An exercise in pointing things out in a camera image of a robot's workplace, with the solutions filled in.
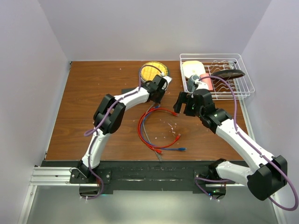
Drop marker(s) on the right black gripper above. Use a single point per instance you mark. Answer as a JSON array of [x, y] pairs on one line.
[[182, 99]]

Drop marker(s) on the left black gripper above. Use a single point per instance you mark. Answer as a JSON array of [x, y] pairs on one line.
[[158, 100]]

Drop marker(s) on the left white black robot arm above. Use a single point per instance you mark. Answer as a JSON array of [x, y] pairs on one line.
[[108, 118]]

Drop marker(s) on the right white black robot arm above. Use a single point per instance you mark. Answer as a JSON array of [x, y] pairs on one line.
[[264, 172]]

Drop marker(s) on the grey mug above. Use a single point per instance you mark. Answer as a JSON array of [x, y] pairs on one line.
[[191, 83]]

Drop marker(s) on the yellow round plate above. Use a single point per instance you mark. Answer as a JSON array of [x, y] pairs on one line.
[[151, 69]]

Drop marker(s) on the pink cup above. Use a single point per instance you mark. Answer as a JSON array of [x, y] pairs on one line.
[[207, 80]]

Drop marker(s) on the cream plate in rack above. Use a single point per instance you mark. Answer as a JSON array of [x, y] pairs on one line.
[[191, 68]]

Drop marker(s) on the dark brown plate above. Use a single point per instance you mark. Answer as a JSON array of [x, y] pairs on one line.
[[229, 74]]

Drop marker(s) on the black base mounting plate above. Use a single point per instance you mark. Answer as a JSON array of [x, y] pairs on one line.
[[111, 176]]

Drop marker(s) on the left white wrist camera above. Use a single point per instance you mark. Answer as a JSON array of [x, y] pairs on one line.
[[167, 79]]

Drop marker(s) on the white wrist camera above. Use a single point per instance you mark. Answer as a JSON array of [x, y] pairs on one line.
[[198, 84], [167, 79]]

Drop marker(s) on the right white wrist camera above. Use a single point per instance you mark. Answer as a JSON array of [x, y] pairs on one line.
[[198, 84]]

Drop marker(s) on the white wire dish rack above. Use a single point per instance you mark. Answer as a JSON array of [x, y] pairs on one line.
[[213, 62]]

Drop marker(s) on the aluminium frame rail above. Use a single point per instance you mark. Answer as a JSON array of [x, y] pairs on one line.
[[53, 199]]

